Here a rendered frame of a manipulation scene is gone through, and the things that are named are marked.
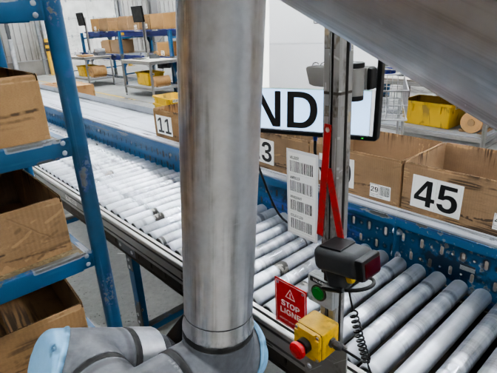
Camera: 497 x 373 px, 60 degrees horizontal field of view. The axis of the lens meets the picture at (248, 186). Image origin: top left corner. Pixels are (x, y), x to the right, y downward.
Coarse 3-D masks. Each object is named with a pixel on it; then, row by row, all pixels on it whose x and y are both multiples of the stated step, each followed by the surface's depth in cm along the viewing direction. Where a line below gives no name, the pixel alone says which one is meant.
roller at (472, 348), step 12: (492, 312) 114; (480, 324) 110; (492, 324) 109; (468, 336) 107; (480, 336) 105; (492, 336) 107; (468, 348) 102; (480, 348) 103; (456, 360) 98; (468, 360) 99; (444, 372) 95; (456, 372) 96; (468, 372) 99
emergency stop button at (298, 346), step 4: (292, 344) 91; (296, 344) 91; (300, 344) 91; (292, 348) 91; (296, 348) 90; (300, 348) 90; (304, 348) 91; (292, 352) 92; (296, 352) 91; (300, 352) 90; (304, 352) 90; (296, 356) 91; (300, 356) 90; (304, 356) 90
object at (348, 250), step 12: (336, 240) 85; (348, 240) 84; (324, 252) 83; (336, 252) 81; (348, 252) 80; (360, 252) 79; (372, 252) 79; (324, 264) 83; (336, 264) 81; (348, 264) 78; (360, 264) 77; (372, 264) 78; (336, 276) 84; (348, 276) 79; (360, 276) 78; (372, 276) 79; (324, 288) 87; (336, 288) 84; (348, 288) 85
